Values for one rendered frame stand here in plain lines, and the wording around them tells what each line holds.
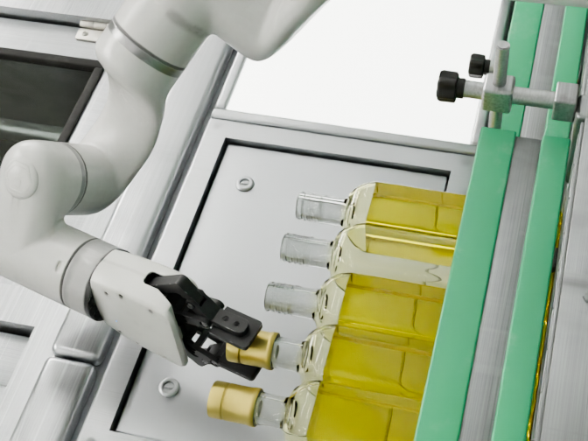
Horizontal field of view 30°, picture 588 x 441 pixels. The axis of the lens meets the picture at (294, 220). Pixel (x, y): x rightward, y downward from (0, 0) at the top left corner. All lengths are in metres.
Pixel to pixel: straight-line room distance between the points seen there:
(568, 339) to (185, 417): 0.45
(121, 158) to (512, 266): 0.45
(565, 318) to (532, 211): 0.12
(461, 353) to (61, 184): 0.44
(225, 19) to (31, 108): 0.55
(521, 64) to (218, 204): 0.39
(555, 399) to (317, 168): 0.58
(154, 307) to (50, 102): 0.58
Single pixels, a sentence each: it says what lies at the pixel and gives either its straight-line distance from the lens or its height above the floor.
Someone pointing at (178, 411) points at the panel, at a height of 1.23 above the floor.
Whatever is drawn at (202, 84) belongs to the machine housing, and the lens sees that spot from 1.44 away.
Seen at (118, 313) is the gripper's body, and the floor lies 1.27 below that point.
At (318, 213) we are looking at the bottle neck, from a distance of 1.11.
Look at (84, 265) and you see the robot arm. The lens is 1.07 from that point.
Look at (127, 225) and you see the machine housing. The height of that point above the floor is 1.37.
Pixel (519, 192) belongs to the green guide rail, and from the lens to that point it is 0.96.
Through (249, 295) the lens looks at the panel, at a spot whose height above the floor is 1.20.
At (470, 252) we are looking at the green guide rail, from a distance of 0.92.
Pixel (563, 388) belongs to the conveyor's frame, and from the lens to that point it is 0.84.
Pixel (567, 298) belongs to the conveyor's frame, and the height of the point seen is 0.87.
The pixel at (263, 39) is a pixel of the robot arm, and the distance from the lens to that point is 1.03.
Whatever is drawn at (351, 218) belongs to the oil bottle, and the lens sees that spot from 1.09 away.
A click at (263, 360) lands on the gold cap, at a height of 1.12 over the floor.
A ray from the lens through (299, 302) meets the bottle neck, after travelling 1.04.
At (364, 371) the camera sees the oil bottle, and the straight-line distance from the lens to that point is 0.98.
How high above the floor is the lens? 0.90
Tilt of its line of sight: 12 degrees up
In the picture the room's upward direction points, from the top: 81 degrees counter-clockwise
